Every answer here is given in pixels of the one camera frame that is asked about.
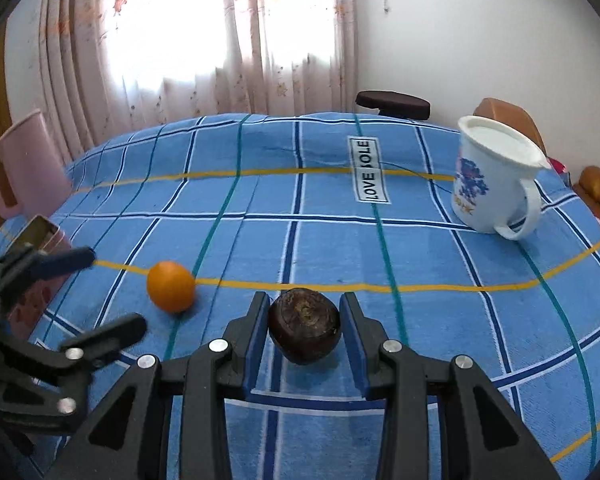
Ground pink metal tin box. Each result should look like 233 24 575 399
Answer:
4 213 74 331

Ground orange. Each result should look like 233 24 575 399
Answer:
146 261 196 314

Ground dark passion fruit back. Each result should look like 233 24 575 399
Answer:
268 287 341 365

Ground pink electric kettle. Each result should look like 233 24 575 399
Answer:
0 110 72 220

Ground blue plaid tablecloth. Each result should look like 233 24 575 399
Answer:
31 114 600 479

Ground floral sheer curtain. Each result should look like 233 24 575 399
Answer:
29 0 359 162

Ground white blue floral mug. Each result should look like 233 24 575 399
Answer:
452 116 552 242

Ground orange wooden chair back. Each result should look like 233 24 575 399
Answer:
474 98 546 153

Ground dark round stool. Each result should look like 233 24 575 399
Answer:
355 90 431 120

